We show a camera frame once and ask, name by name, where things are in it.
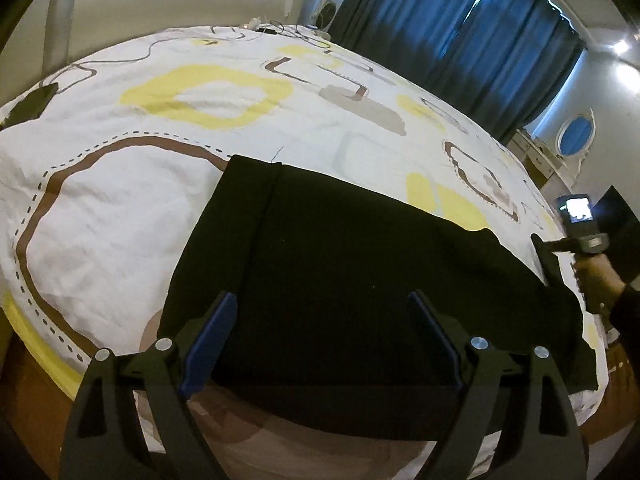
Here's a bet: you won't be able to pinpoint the cream tufted headboard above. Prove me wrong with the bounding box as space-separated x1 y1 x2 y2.
1 0 304 102

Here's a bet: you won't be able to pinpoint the oval blue mirror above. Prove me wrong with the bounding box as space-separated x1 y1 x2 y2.
555 108 596 157

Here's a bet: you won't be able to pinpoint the black pants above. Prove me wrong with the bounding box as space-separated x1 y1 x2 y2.
158 156 598 441

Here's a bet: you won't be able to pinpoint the white dressing table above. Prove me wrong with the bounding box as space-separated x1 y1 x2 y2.
506 128 576 205

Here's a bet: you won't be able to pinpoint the black wall television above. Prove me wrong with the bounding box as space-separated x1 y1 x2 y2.
593 185 639 284

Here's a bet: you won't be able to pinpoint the small bedside fan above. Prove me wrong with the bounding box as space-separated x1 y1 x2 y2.
310 0 337 30

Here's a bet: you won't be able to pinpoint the right hand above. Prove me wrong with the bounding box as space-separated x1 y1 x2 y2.
573 254 626 314

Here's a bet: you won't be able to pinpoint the white patterned bed sheet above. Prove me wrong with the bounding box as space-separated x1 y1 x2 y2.
0 24 614 480

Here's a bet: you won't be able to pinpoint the dark blue curtain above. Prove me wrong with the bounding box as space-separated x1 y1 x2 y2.
329 0 586 144

